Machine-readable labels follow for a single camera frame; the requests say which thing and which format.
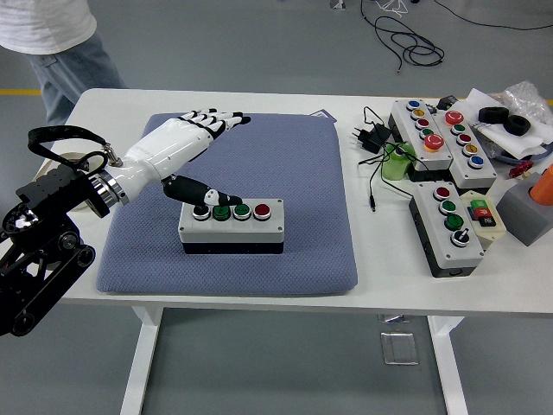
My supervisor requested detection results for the blue-grey padded mat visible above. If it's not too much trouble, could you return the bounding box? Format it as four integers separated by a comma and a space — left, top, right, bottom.
95, 112, 359, 298

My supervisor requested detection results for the long black floor cable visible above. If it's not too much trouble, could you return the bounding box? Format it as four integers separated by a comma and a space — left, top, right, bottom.
434, 0, 553, 31

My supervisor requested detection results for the large clear floor plate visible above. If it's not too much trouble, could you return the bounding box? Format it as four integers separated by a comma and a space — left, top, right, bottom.
379, 330, 420, 367

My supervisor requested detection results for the white table leg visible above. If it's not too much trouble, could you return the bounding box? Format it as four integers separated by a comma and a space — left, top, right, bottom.
119, 305, 164, 415
427, 315, 470, 415

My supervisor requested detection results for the orange cylinder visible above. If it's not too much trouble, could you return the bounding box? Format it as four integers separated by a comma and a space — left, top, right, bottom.
530, 163, 553, 208

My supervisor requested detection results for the coiled black floor cable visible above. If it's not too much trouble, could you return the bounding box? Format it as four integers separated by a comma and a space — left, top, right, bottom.
361, 0, 445, 77

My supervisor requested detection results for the white paper sheet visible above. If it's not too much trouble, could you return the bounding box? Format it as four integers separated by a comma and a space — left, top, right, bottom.
464, 87, 553, 159

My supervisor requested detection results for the white floor cord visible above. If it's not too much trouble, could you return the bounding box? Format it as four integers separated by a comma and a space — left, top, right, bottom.
374, 0, 407, 19

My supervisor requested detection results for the blue ring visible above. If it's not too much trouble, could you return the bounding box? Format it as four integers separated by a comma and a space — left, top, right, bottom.
492, 144, 553, 165

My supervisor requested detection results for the grey four-button control box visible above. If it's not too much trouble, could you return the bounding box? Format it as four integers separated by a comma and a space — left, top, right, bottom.
408, 181, 486, 278
178, 198, 286, 255

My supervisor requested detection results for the cream switch with coloured keys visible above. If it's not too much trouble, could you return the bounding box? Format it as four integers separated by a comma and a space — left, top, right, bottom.
458, 189, 506, 251

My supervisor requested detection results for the person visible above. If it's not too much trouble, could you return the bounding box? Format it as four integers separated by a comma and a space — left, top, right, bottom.
0, 0, 126, 126

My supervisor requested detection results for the clear bubble wrap bag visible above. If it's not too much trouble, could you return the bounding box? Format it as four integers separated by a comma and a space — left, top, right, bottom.
500, 80, 553, 126

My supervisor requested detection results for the grey block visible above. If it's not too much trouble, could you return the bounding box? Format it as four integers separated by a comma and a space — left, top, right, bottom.
495, 171, 553, 247

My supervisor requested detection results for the grey five-button control box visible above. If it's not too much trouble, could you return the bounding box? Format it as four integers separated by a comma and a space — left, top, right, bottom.
387, 98, 454, 182
431, 109, 499, 195

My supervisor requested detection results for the purple-edged card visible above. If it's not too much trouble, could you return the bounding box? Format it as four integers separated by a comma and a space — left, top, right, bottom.
308, 107, 339, 125

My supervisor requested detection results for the green plastic bottle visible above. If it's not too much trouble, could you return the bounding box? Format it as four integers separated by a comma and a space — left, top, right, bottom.
380, 142, 416, 182

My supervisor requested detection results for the beige oval tray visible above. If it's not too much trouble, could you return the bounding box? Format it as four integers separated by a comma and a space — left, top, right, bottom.
34, 150, 99, 214

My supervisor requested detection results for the black power adapter with cord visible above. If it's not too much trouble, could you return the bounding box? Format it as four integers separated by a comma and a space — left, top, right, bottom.
348, 105, 418, 214

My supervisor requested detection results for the white and black robot left hand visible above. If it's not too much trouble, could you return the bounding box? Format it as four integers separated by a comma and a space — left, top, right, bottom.
112, 108, 252, 208

